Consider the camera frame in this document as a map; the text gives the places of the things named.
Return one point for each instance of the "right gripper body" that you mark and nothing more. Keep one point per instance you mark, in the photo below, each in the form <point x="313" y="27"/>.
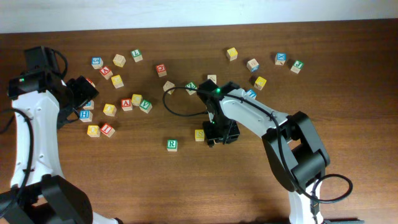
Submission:
<point x="220" y="127"/>

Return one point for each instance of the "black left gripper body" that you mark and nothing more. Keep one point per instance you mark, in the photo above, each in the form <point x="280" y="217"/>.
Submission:
<point x="81" y="94"/>

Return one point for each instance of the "yellow S block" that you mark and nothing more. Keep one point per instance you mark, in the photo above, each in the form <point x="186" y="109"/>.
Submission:
<point x="199" y="135"/>

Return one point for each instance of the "green R block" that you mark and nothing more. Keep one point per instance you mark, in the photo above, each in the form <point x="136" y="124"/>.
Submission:
<point x="172" y="145"/>

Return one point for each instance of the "yellow block back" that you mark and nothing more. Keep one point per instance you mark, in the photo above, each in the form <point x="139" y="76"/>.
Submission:
<point x="232" y="54"/>

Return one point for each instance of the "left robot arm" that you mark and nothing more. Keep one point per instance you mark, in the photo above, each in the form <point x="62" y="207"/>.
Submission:
<point x="41" y="103"/>

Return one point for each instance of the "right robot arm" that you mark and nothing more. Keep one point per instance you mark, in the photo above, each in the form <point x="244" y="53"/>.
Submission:
<point x="296" y="154"/>

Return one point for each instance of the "blue I block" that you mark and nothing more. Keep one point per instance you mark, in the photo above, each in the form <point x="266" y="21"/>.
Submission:
<point x="251" y="93"/>

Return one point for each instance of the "plain top block red-side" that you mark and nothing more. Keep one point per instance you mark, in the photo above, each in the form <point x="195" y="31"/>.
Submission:
<point x="213" y="78"/>

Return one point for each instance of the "green Z block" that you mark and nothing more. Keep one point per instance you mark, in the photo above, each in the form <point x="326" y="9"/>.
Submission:
<point x="191" y="88"/>

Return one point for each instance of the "red 9 block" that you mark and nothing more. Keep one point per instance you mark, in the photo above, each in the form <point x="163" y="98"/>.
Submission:
<point x="89" y="81"/>

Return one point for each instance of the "blue 5 block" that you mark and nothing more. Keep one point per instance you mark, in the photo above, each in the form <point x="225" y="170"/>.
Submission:
<point x="97" y="62"/>

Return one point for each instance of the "yellow block right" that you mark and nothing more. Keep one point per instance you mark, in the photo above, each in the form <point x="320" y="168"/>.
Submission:
<point x="260" y="83"/>

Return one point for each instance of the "red A block back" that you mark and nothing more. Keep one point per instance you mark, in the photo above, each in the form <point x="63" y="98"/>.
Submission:
<point x="106" y="72"/>

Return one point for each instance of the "red a block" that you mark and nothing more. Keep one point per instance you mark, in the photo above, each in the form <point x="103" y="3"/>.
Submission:
<point x="126" y="104"/>
<point x="106" y="72"/>

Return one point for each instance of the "blue H block upper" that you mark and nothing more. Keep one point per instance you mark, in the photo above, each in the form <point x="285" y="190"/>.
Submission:
<point x="89" y="105"/>

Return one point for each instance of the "blue h block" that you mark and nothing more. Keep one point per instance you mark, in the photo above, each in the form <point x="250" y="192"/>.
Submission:
<point x="86" y="116"/>
<point x="89" y="105"/>

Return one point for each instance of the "plain top wooden block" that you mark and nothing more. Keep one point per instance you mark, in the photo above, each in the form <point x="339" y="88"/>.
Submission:
<point x="167" y="87"/>

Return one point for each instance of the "blue H block lower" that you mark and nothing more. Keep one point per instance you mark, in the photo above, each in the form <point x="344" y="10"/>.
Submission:
<point x="86" y="116"/>

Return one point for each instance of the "blue D side block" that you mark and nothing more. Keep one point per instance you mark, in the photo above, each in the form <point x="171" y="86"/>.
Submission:
<point x="252" y="65"/>

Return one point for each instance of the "green V block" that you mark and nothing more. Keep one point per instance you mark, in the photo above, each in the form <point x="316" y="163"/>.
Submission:
<point x="145" y="106"/>

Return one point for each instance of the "yellow block near A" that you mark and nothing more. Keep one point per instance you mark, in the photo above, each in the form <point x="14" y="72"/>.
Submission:
<point x="117" y="81"/>

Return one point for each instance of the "plain top yellow-side block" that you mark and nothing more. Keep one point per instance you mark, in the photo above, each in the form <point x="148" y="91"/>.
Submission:
<point x="119" y="60"/>

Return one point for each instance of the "red Q block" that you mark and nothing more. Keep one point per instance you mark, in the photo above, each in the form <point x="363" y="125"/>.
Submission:
<point x="161" y="70"/>

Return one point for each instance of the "yellow O block middle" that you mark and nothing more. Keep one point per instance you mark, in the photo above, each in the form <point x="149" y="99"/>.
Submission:
<point x="109" y="110"/>

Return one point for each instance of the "yellow o block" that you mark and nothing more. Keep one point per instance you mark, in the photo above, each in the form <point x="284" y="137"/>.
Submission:
<point x="109" y="110"/>
<point x="93" y="131"/>

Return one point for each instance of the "yellow O block front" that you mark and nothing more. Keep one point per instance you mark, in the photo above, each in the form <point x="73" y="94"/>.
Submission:
<point x="93" y="131"/>

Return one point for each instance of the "yellow C block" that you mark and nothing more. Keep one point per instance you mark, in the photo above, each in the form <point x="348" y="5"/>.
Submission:
<point x="136" y="99"/>

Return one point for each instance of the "blue X block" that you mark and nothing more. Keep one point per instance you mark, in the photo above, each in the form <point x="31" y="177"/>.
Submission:
<point x="280" y="58"/>

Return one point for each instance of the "red A block front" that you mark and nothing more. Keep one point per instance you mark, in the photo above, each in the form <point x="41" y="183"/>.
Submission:
<point x="126" y="104"/>

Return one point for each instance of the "green L block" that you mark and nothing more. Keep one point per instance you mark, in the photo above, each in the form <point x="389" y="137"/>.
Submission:
<point x="137" y="55"/>

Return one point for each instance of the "red I block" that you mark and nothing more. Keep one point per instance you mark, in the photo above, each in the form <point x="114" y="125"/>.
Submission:
<point x="107" y="130"/>

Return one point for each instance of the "green J block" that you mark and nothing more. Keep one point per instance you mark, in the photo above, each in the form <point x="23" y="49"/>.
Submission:
<point x="297" y="66"/>

